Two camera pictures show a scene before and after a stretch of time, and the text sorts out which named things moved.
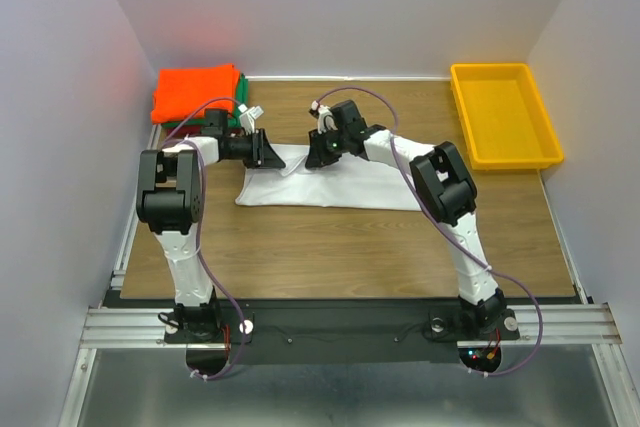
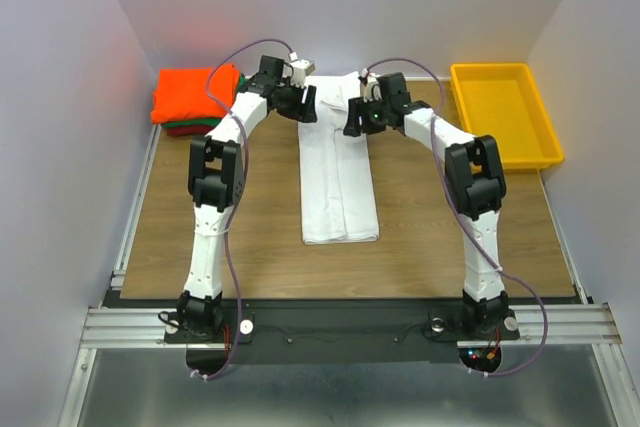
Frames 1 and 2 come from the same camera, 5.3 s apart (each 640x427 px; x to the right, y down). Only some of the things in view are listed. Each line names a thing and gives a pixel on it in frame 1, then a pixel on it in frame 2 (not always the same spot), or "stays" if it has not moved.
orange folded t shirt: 179,92 stays
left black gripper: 262,155 -> 300,110
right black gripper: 317,155 -> 356,107
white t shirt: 351,182 -> 338,202
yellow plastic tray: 503,116 stays
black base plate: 267,331 stays
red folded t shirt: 183,131 stays
